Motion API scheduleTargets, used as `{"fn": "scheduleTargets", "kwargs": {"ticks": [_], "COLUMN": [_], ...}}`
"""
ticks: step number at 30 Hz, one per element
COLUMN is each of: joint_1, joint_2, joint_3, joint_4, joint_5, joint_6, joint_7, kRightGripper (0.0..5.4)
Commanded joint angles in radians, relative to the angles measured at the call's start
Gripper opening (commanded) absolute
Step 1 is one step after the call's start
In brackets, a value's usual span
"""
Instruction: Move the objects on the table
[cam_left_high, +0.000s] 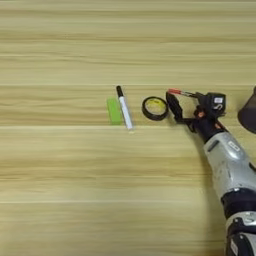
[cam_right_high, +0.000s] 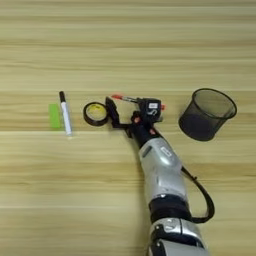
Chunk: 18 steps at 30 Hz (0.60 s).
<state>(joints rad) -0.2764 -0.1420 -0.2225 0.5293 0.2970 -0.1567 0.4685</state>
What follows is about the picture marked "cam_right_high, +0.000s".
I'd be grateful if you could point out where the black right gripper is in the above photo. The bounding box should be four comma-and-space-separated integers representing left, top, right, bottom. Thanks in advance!
105, 96, 165, 148

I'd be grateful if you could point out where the black pen red cap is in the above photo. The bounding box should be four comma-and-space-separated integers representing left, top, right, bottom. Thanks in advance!
111, 93, 167, 112

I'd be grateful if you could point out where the black tape roll yellow core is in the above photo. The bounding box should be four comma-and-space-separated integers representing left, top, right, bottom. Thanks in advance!
82, 101, 110, 127

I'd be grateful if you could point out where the black mesh pen cup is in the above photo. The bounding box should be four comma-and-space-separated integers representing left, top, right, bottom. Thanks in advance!
178, 87, 238, 142

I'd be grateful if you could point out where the small black box white label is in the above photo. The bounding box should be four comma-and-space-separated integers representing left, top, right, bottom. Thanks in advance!
137, 97, 163, 118

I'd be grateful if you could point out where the white marker black cap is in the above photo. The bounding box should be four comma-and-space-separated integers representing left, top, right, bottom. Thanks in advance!
58, 90, 74, 137

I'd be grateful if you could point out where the green eraser block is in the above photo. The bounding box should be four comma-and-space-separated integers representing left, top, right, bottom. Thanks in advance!
48, 103, 63, 130

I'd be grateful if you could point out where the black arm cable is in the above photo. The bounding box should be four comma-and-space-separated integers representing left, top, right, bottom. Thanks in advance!
180, 165, 216, 224

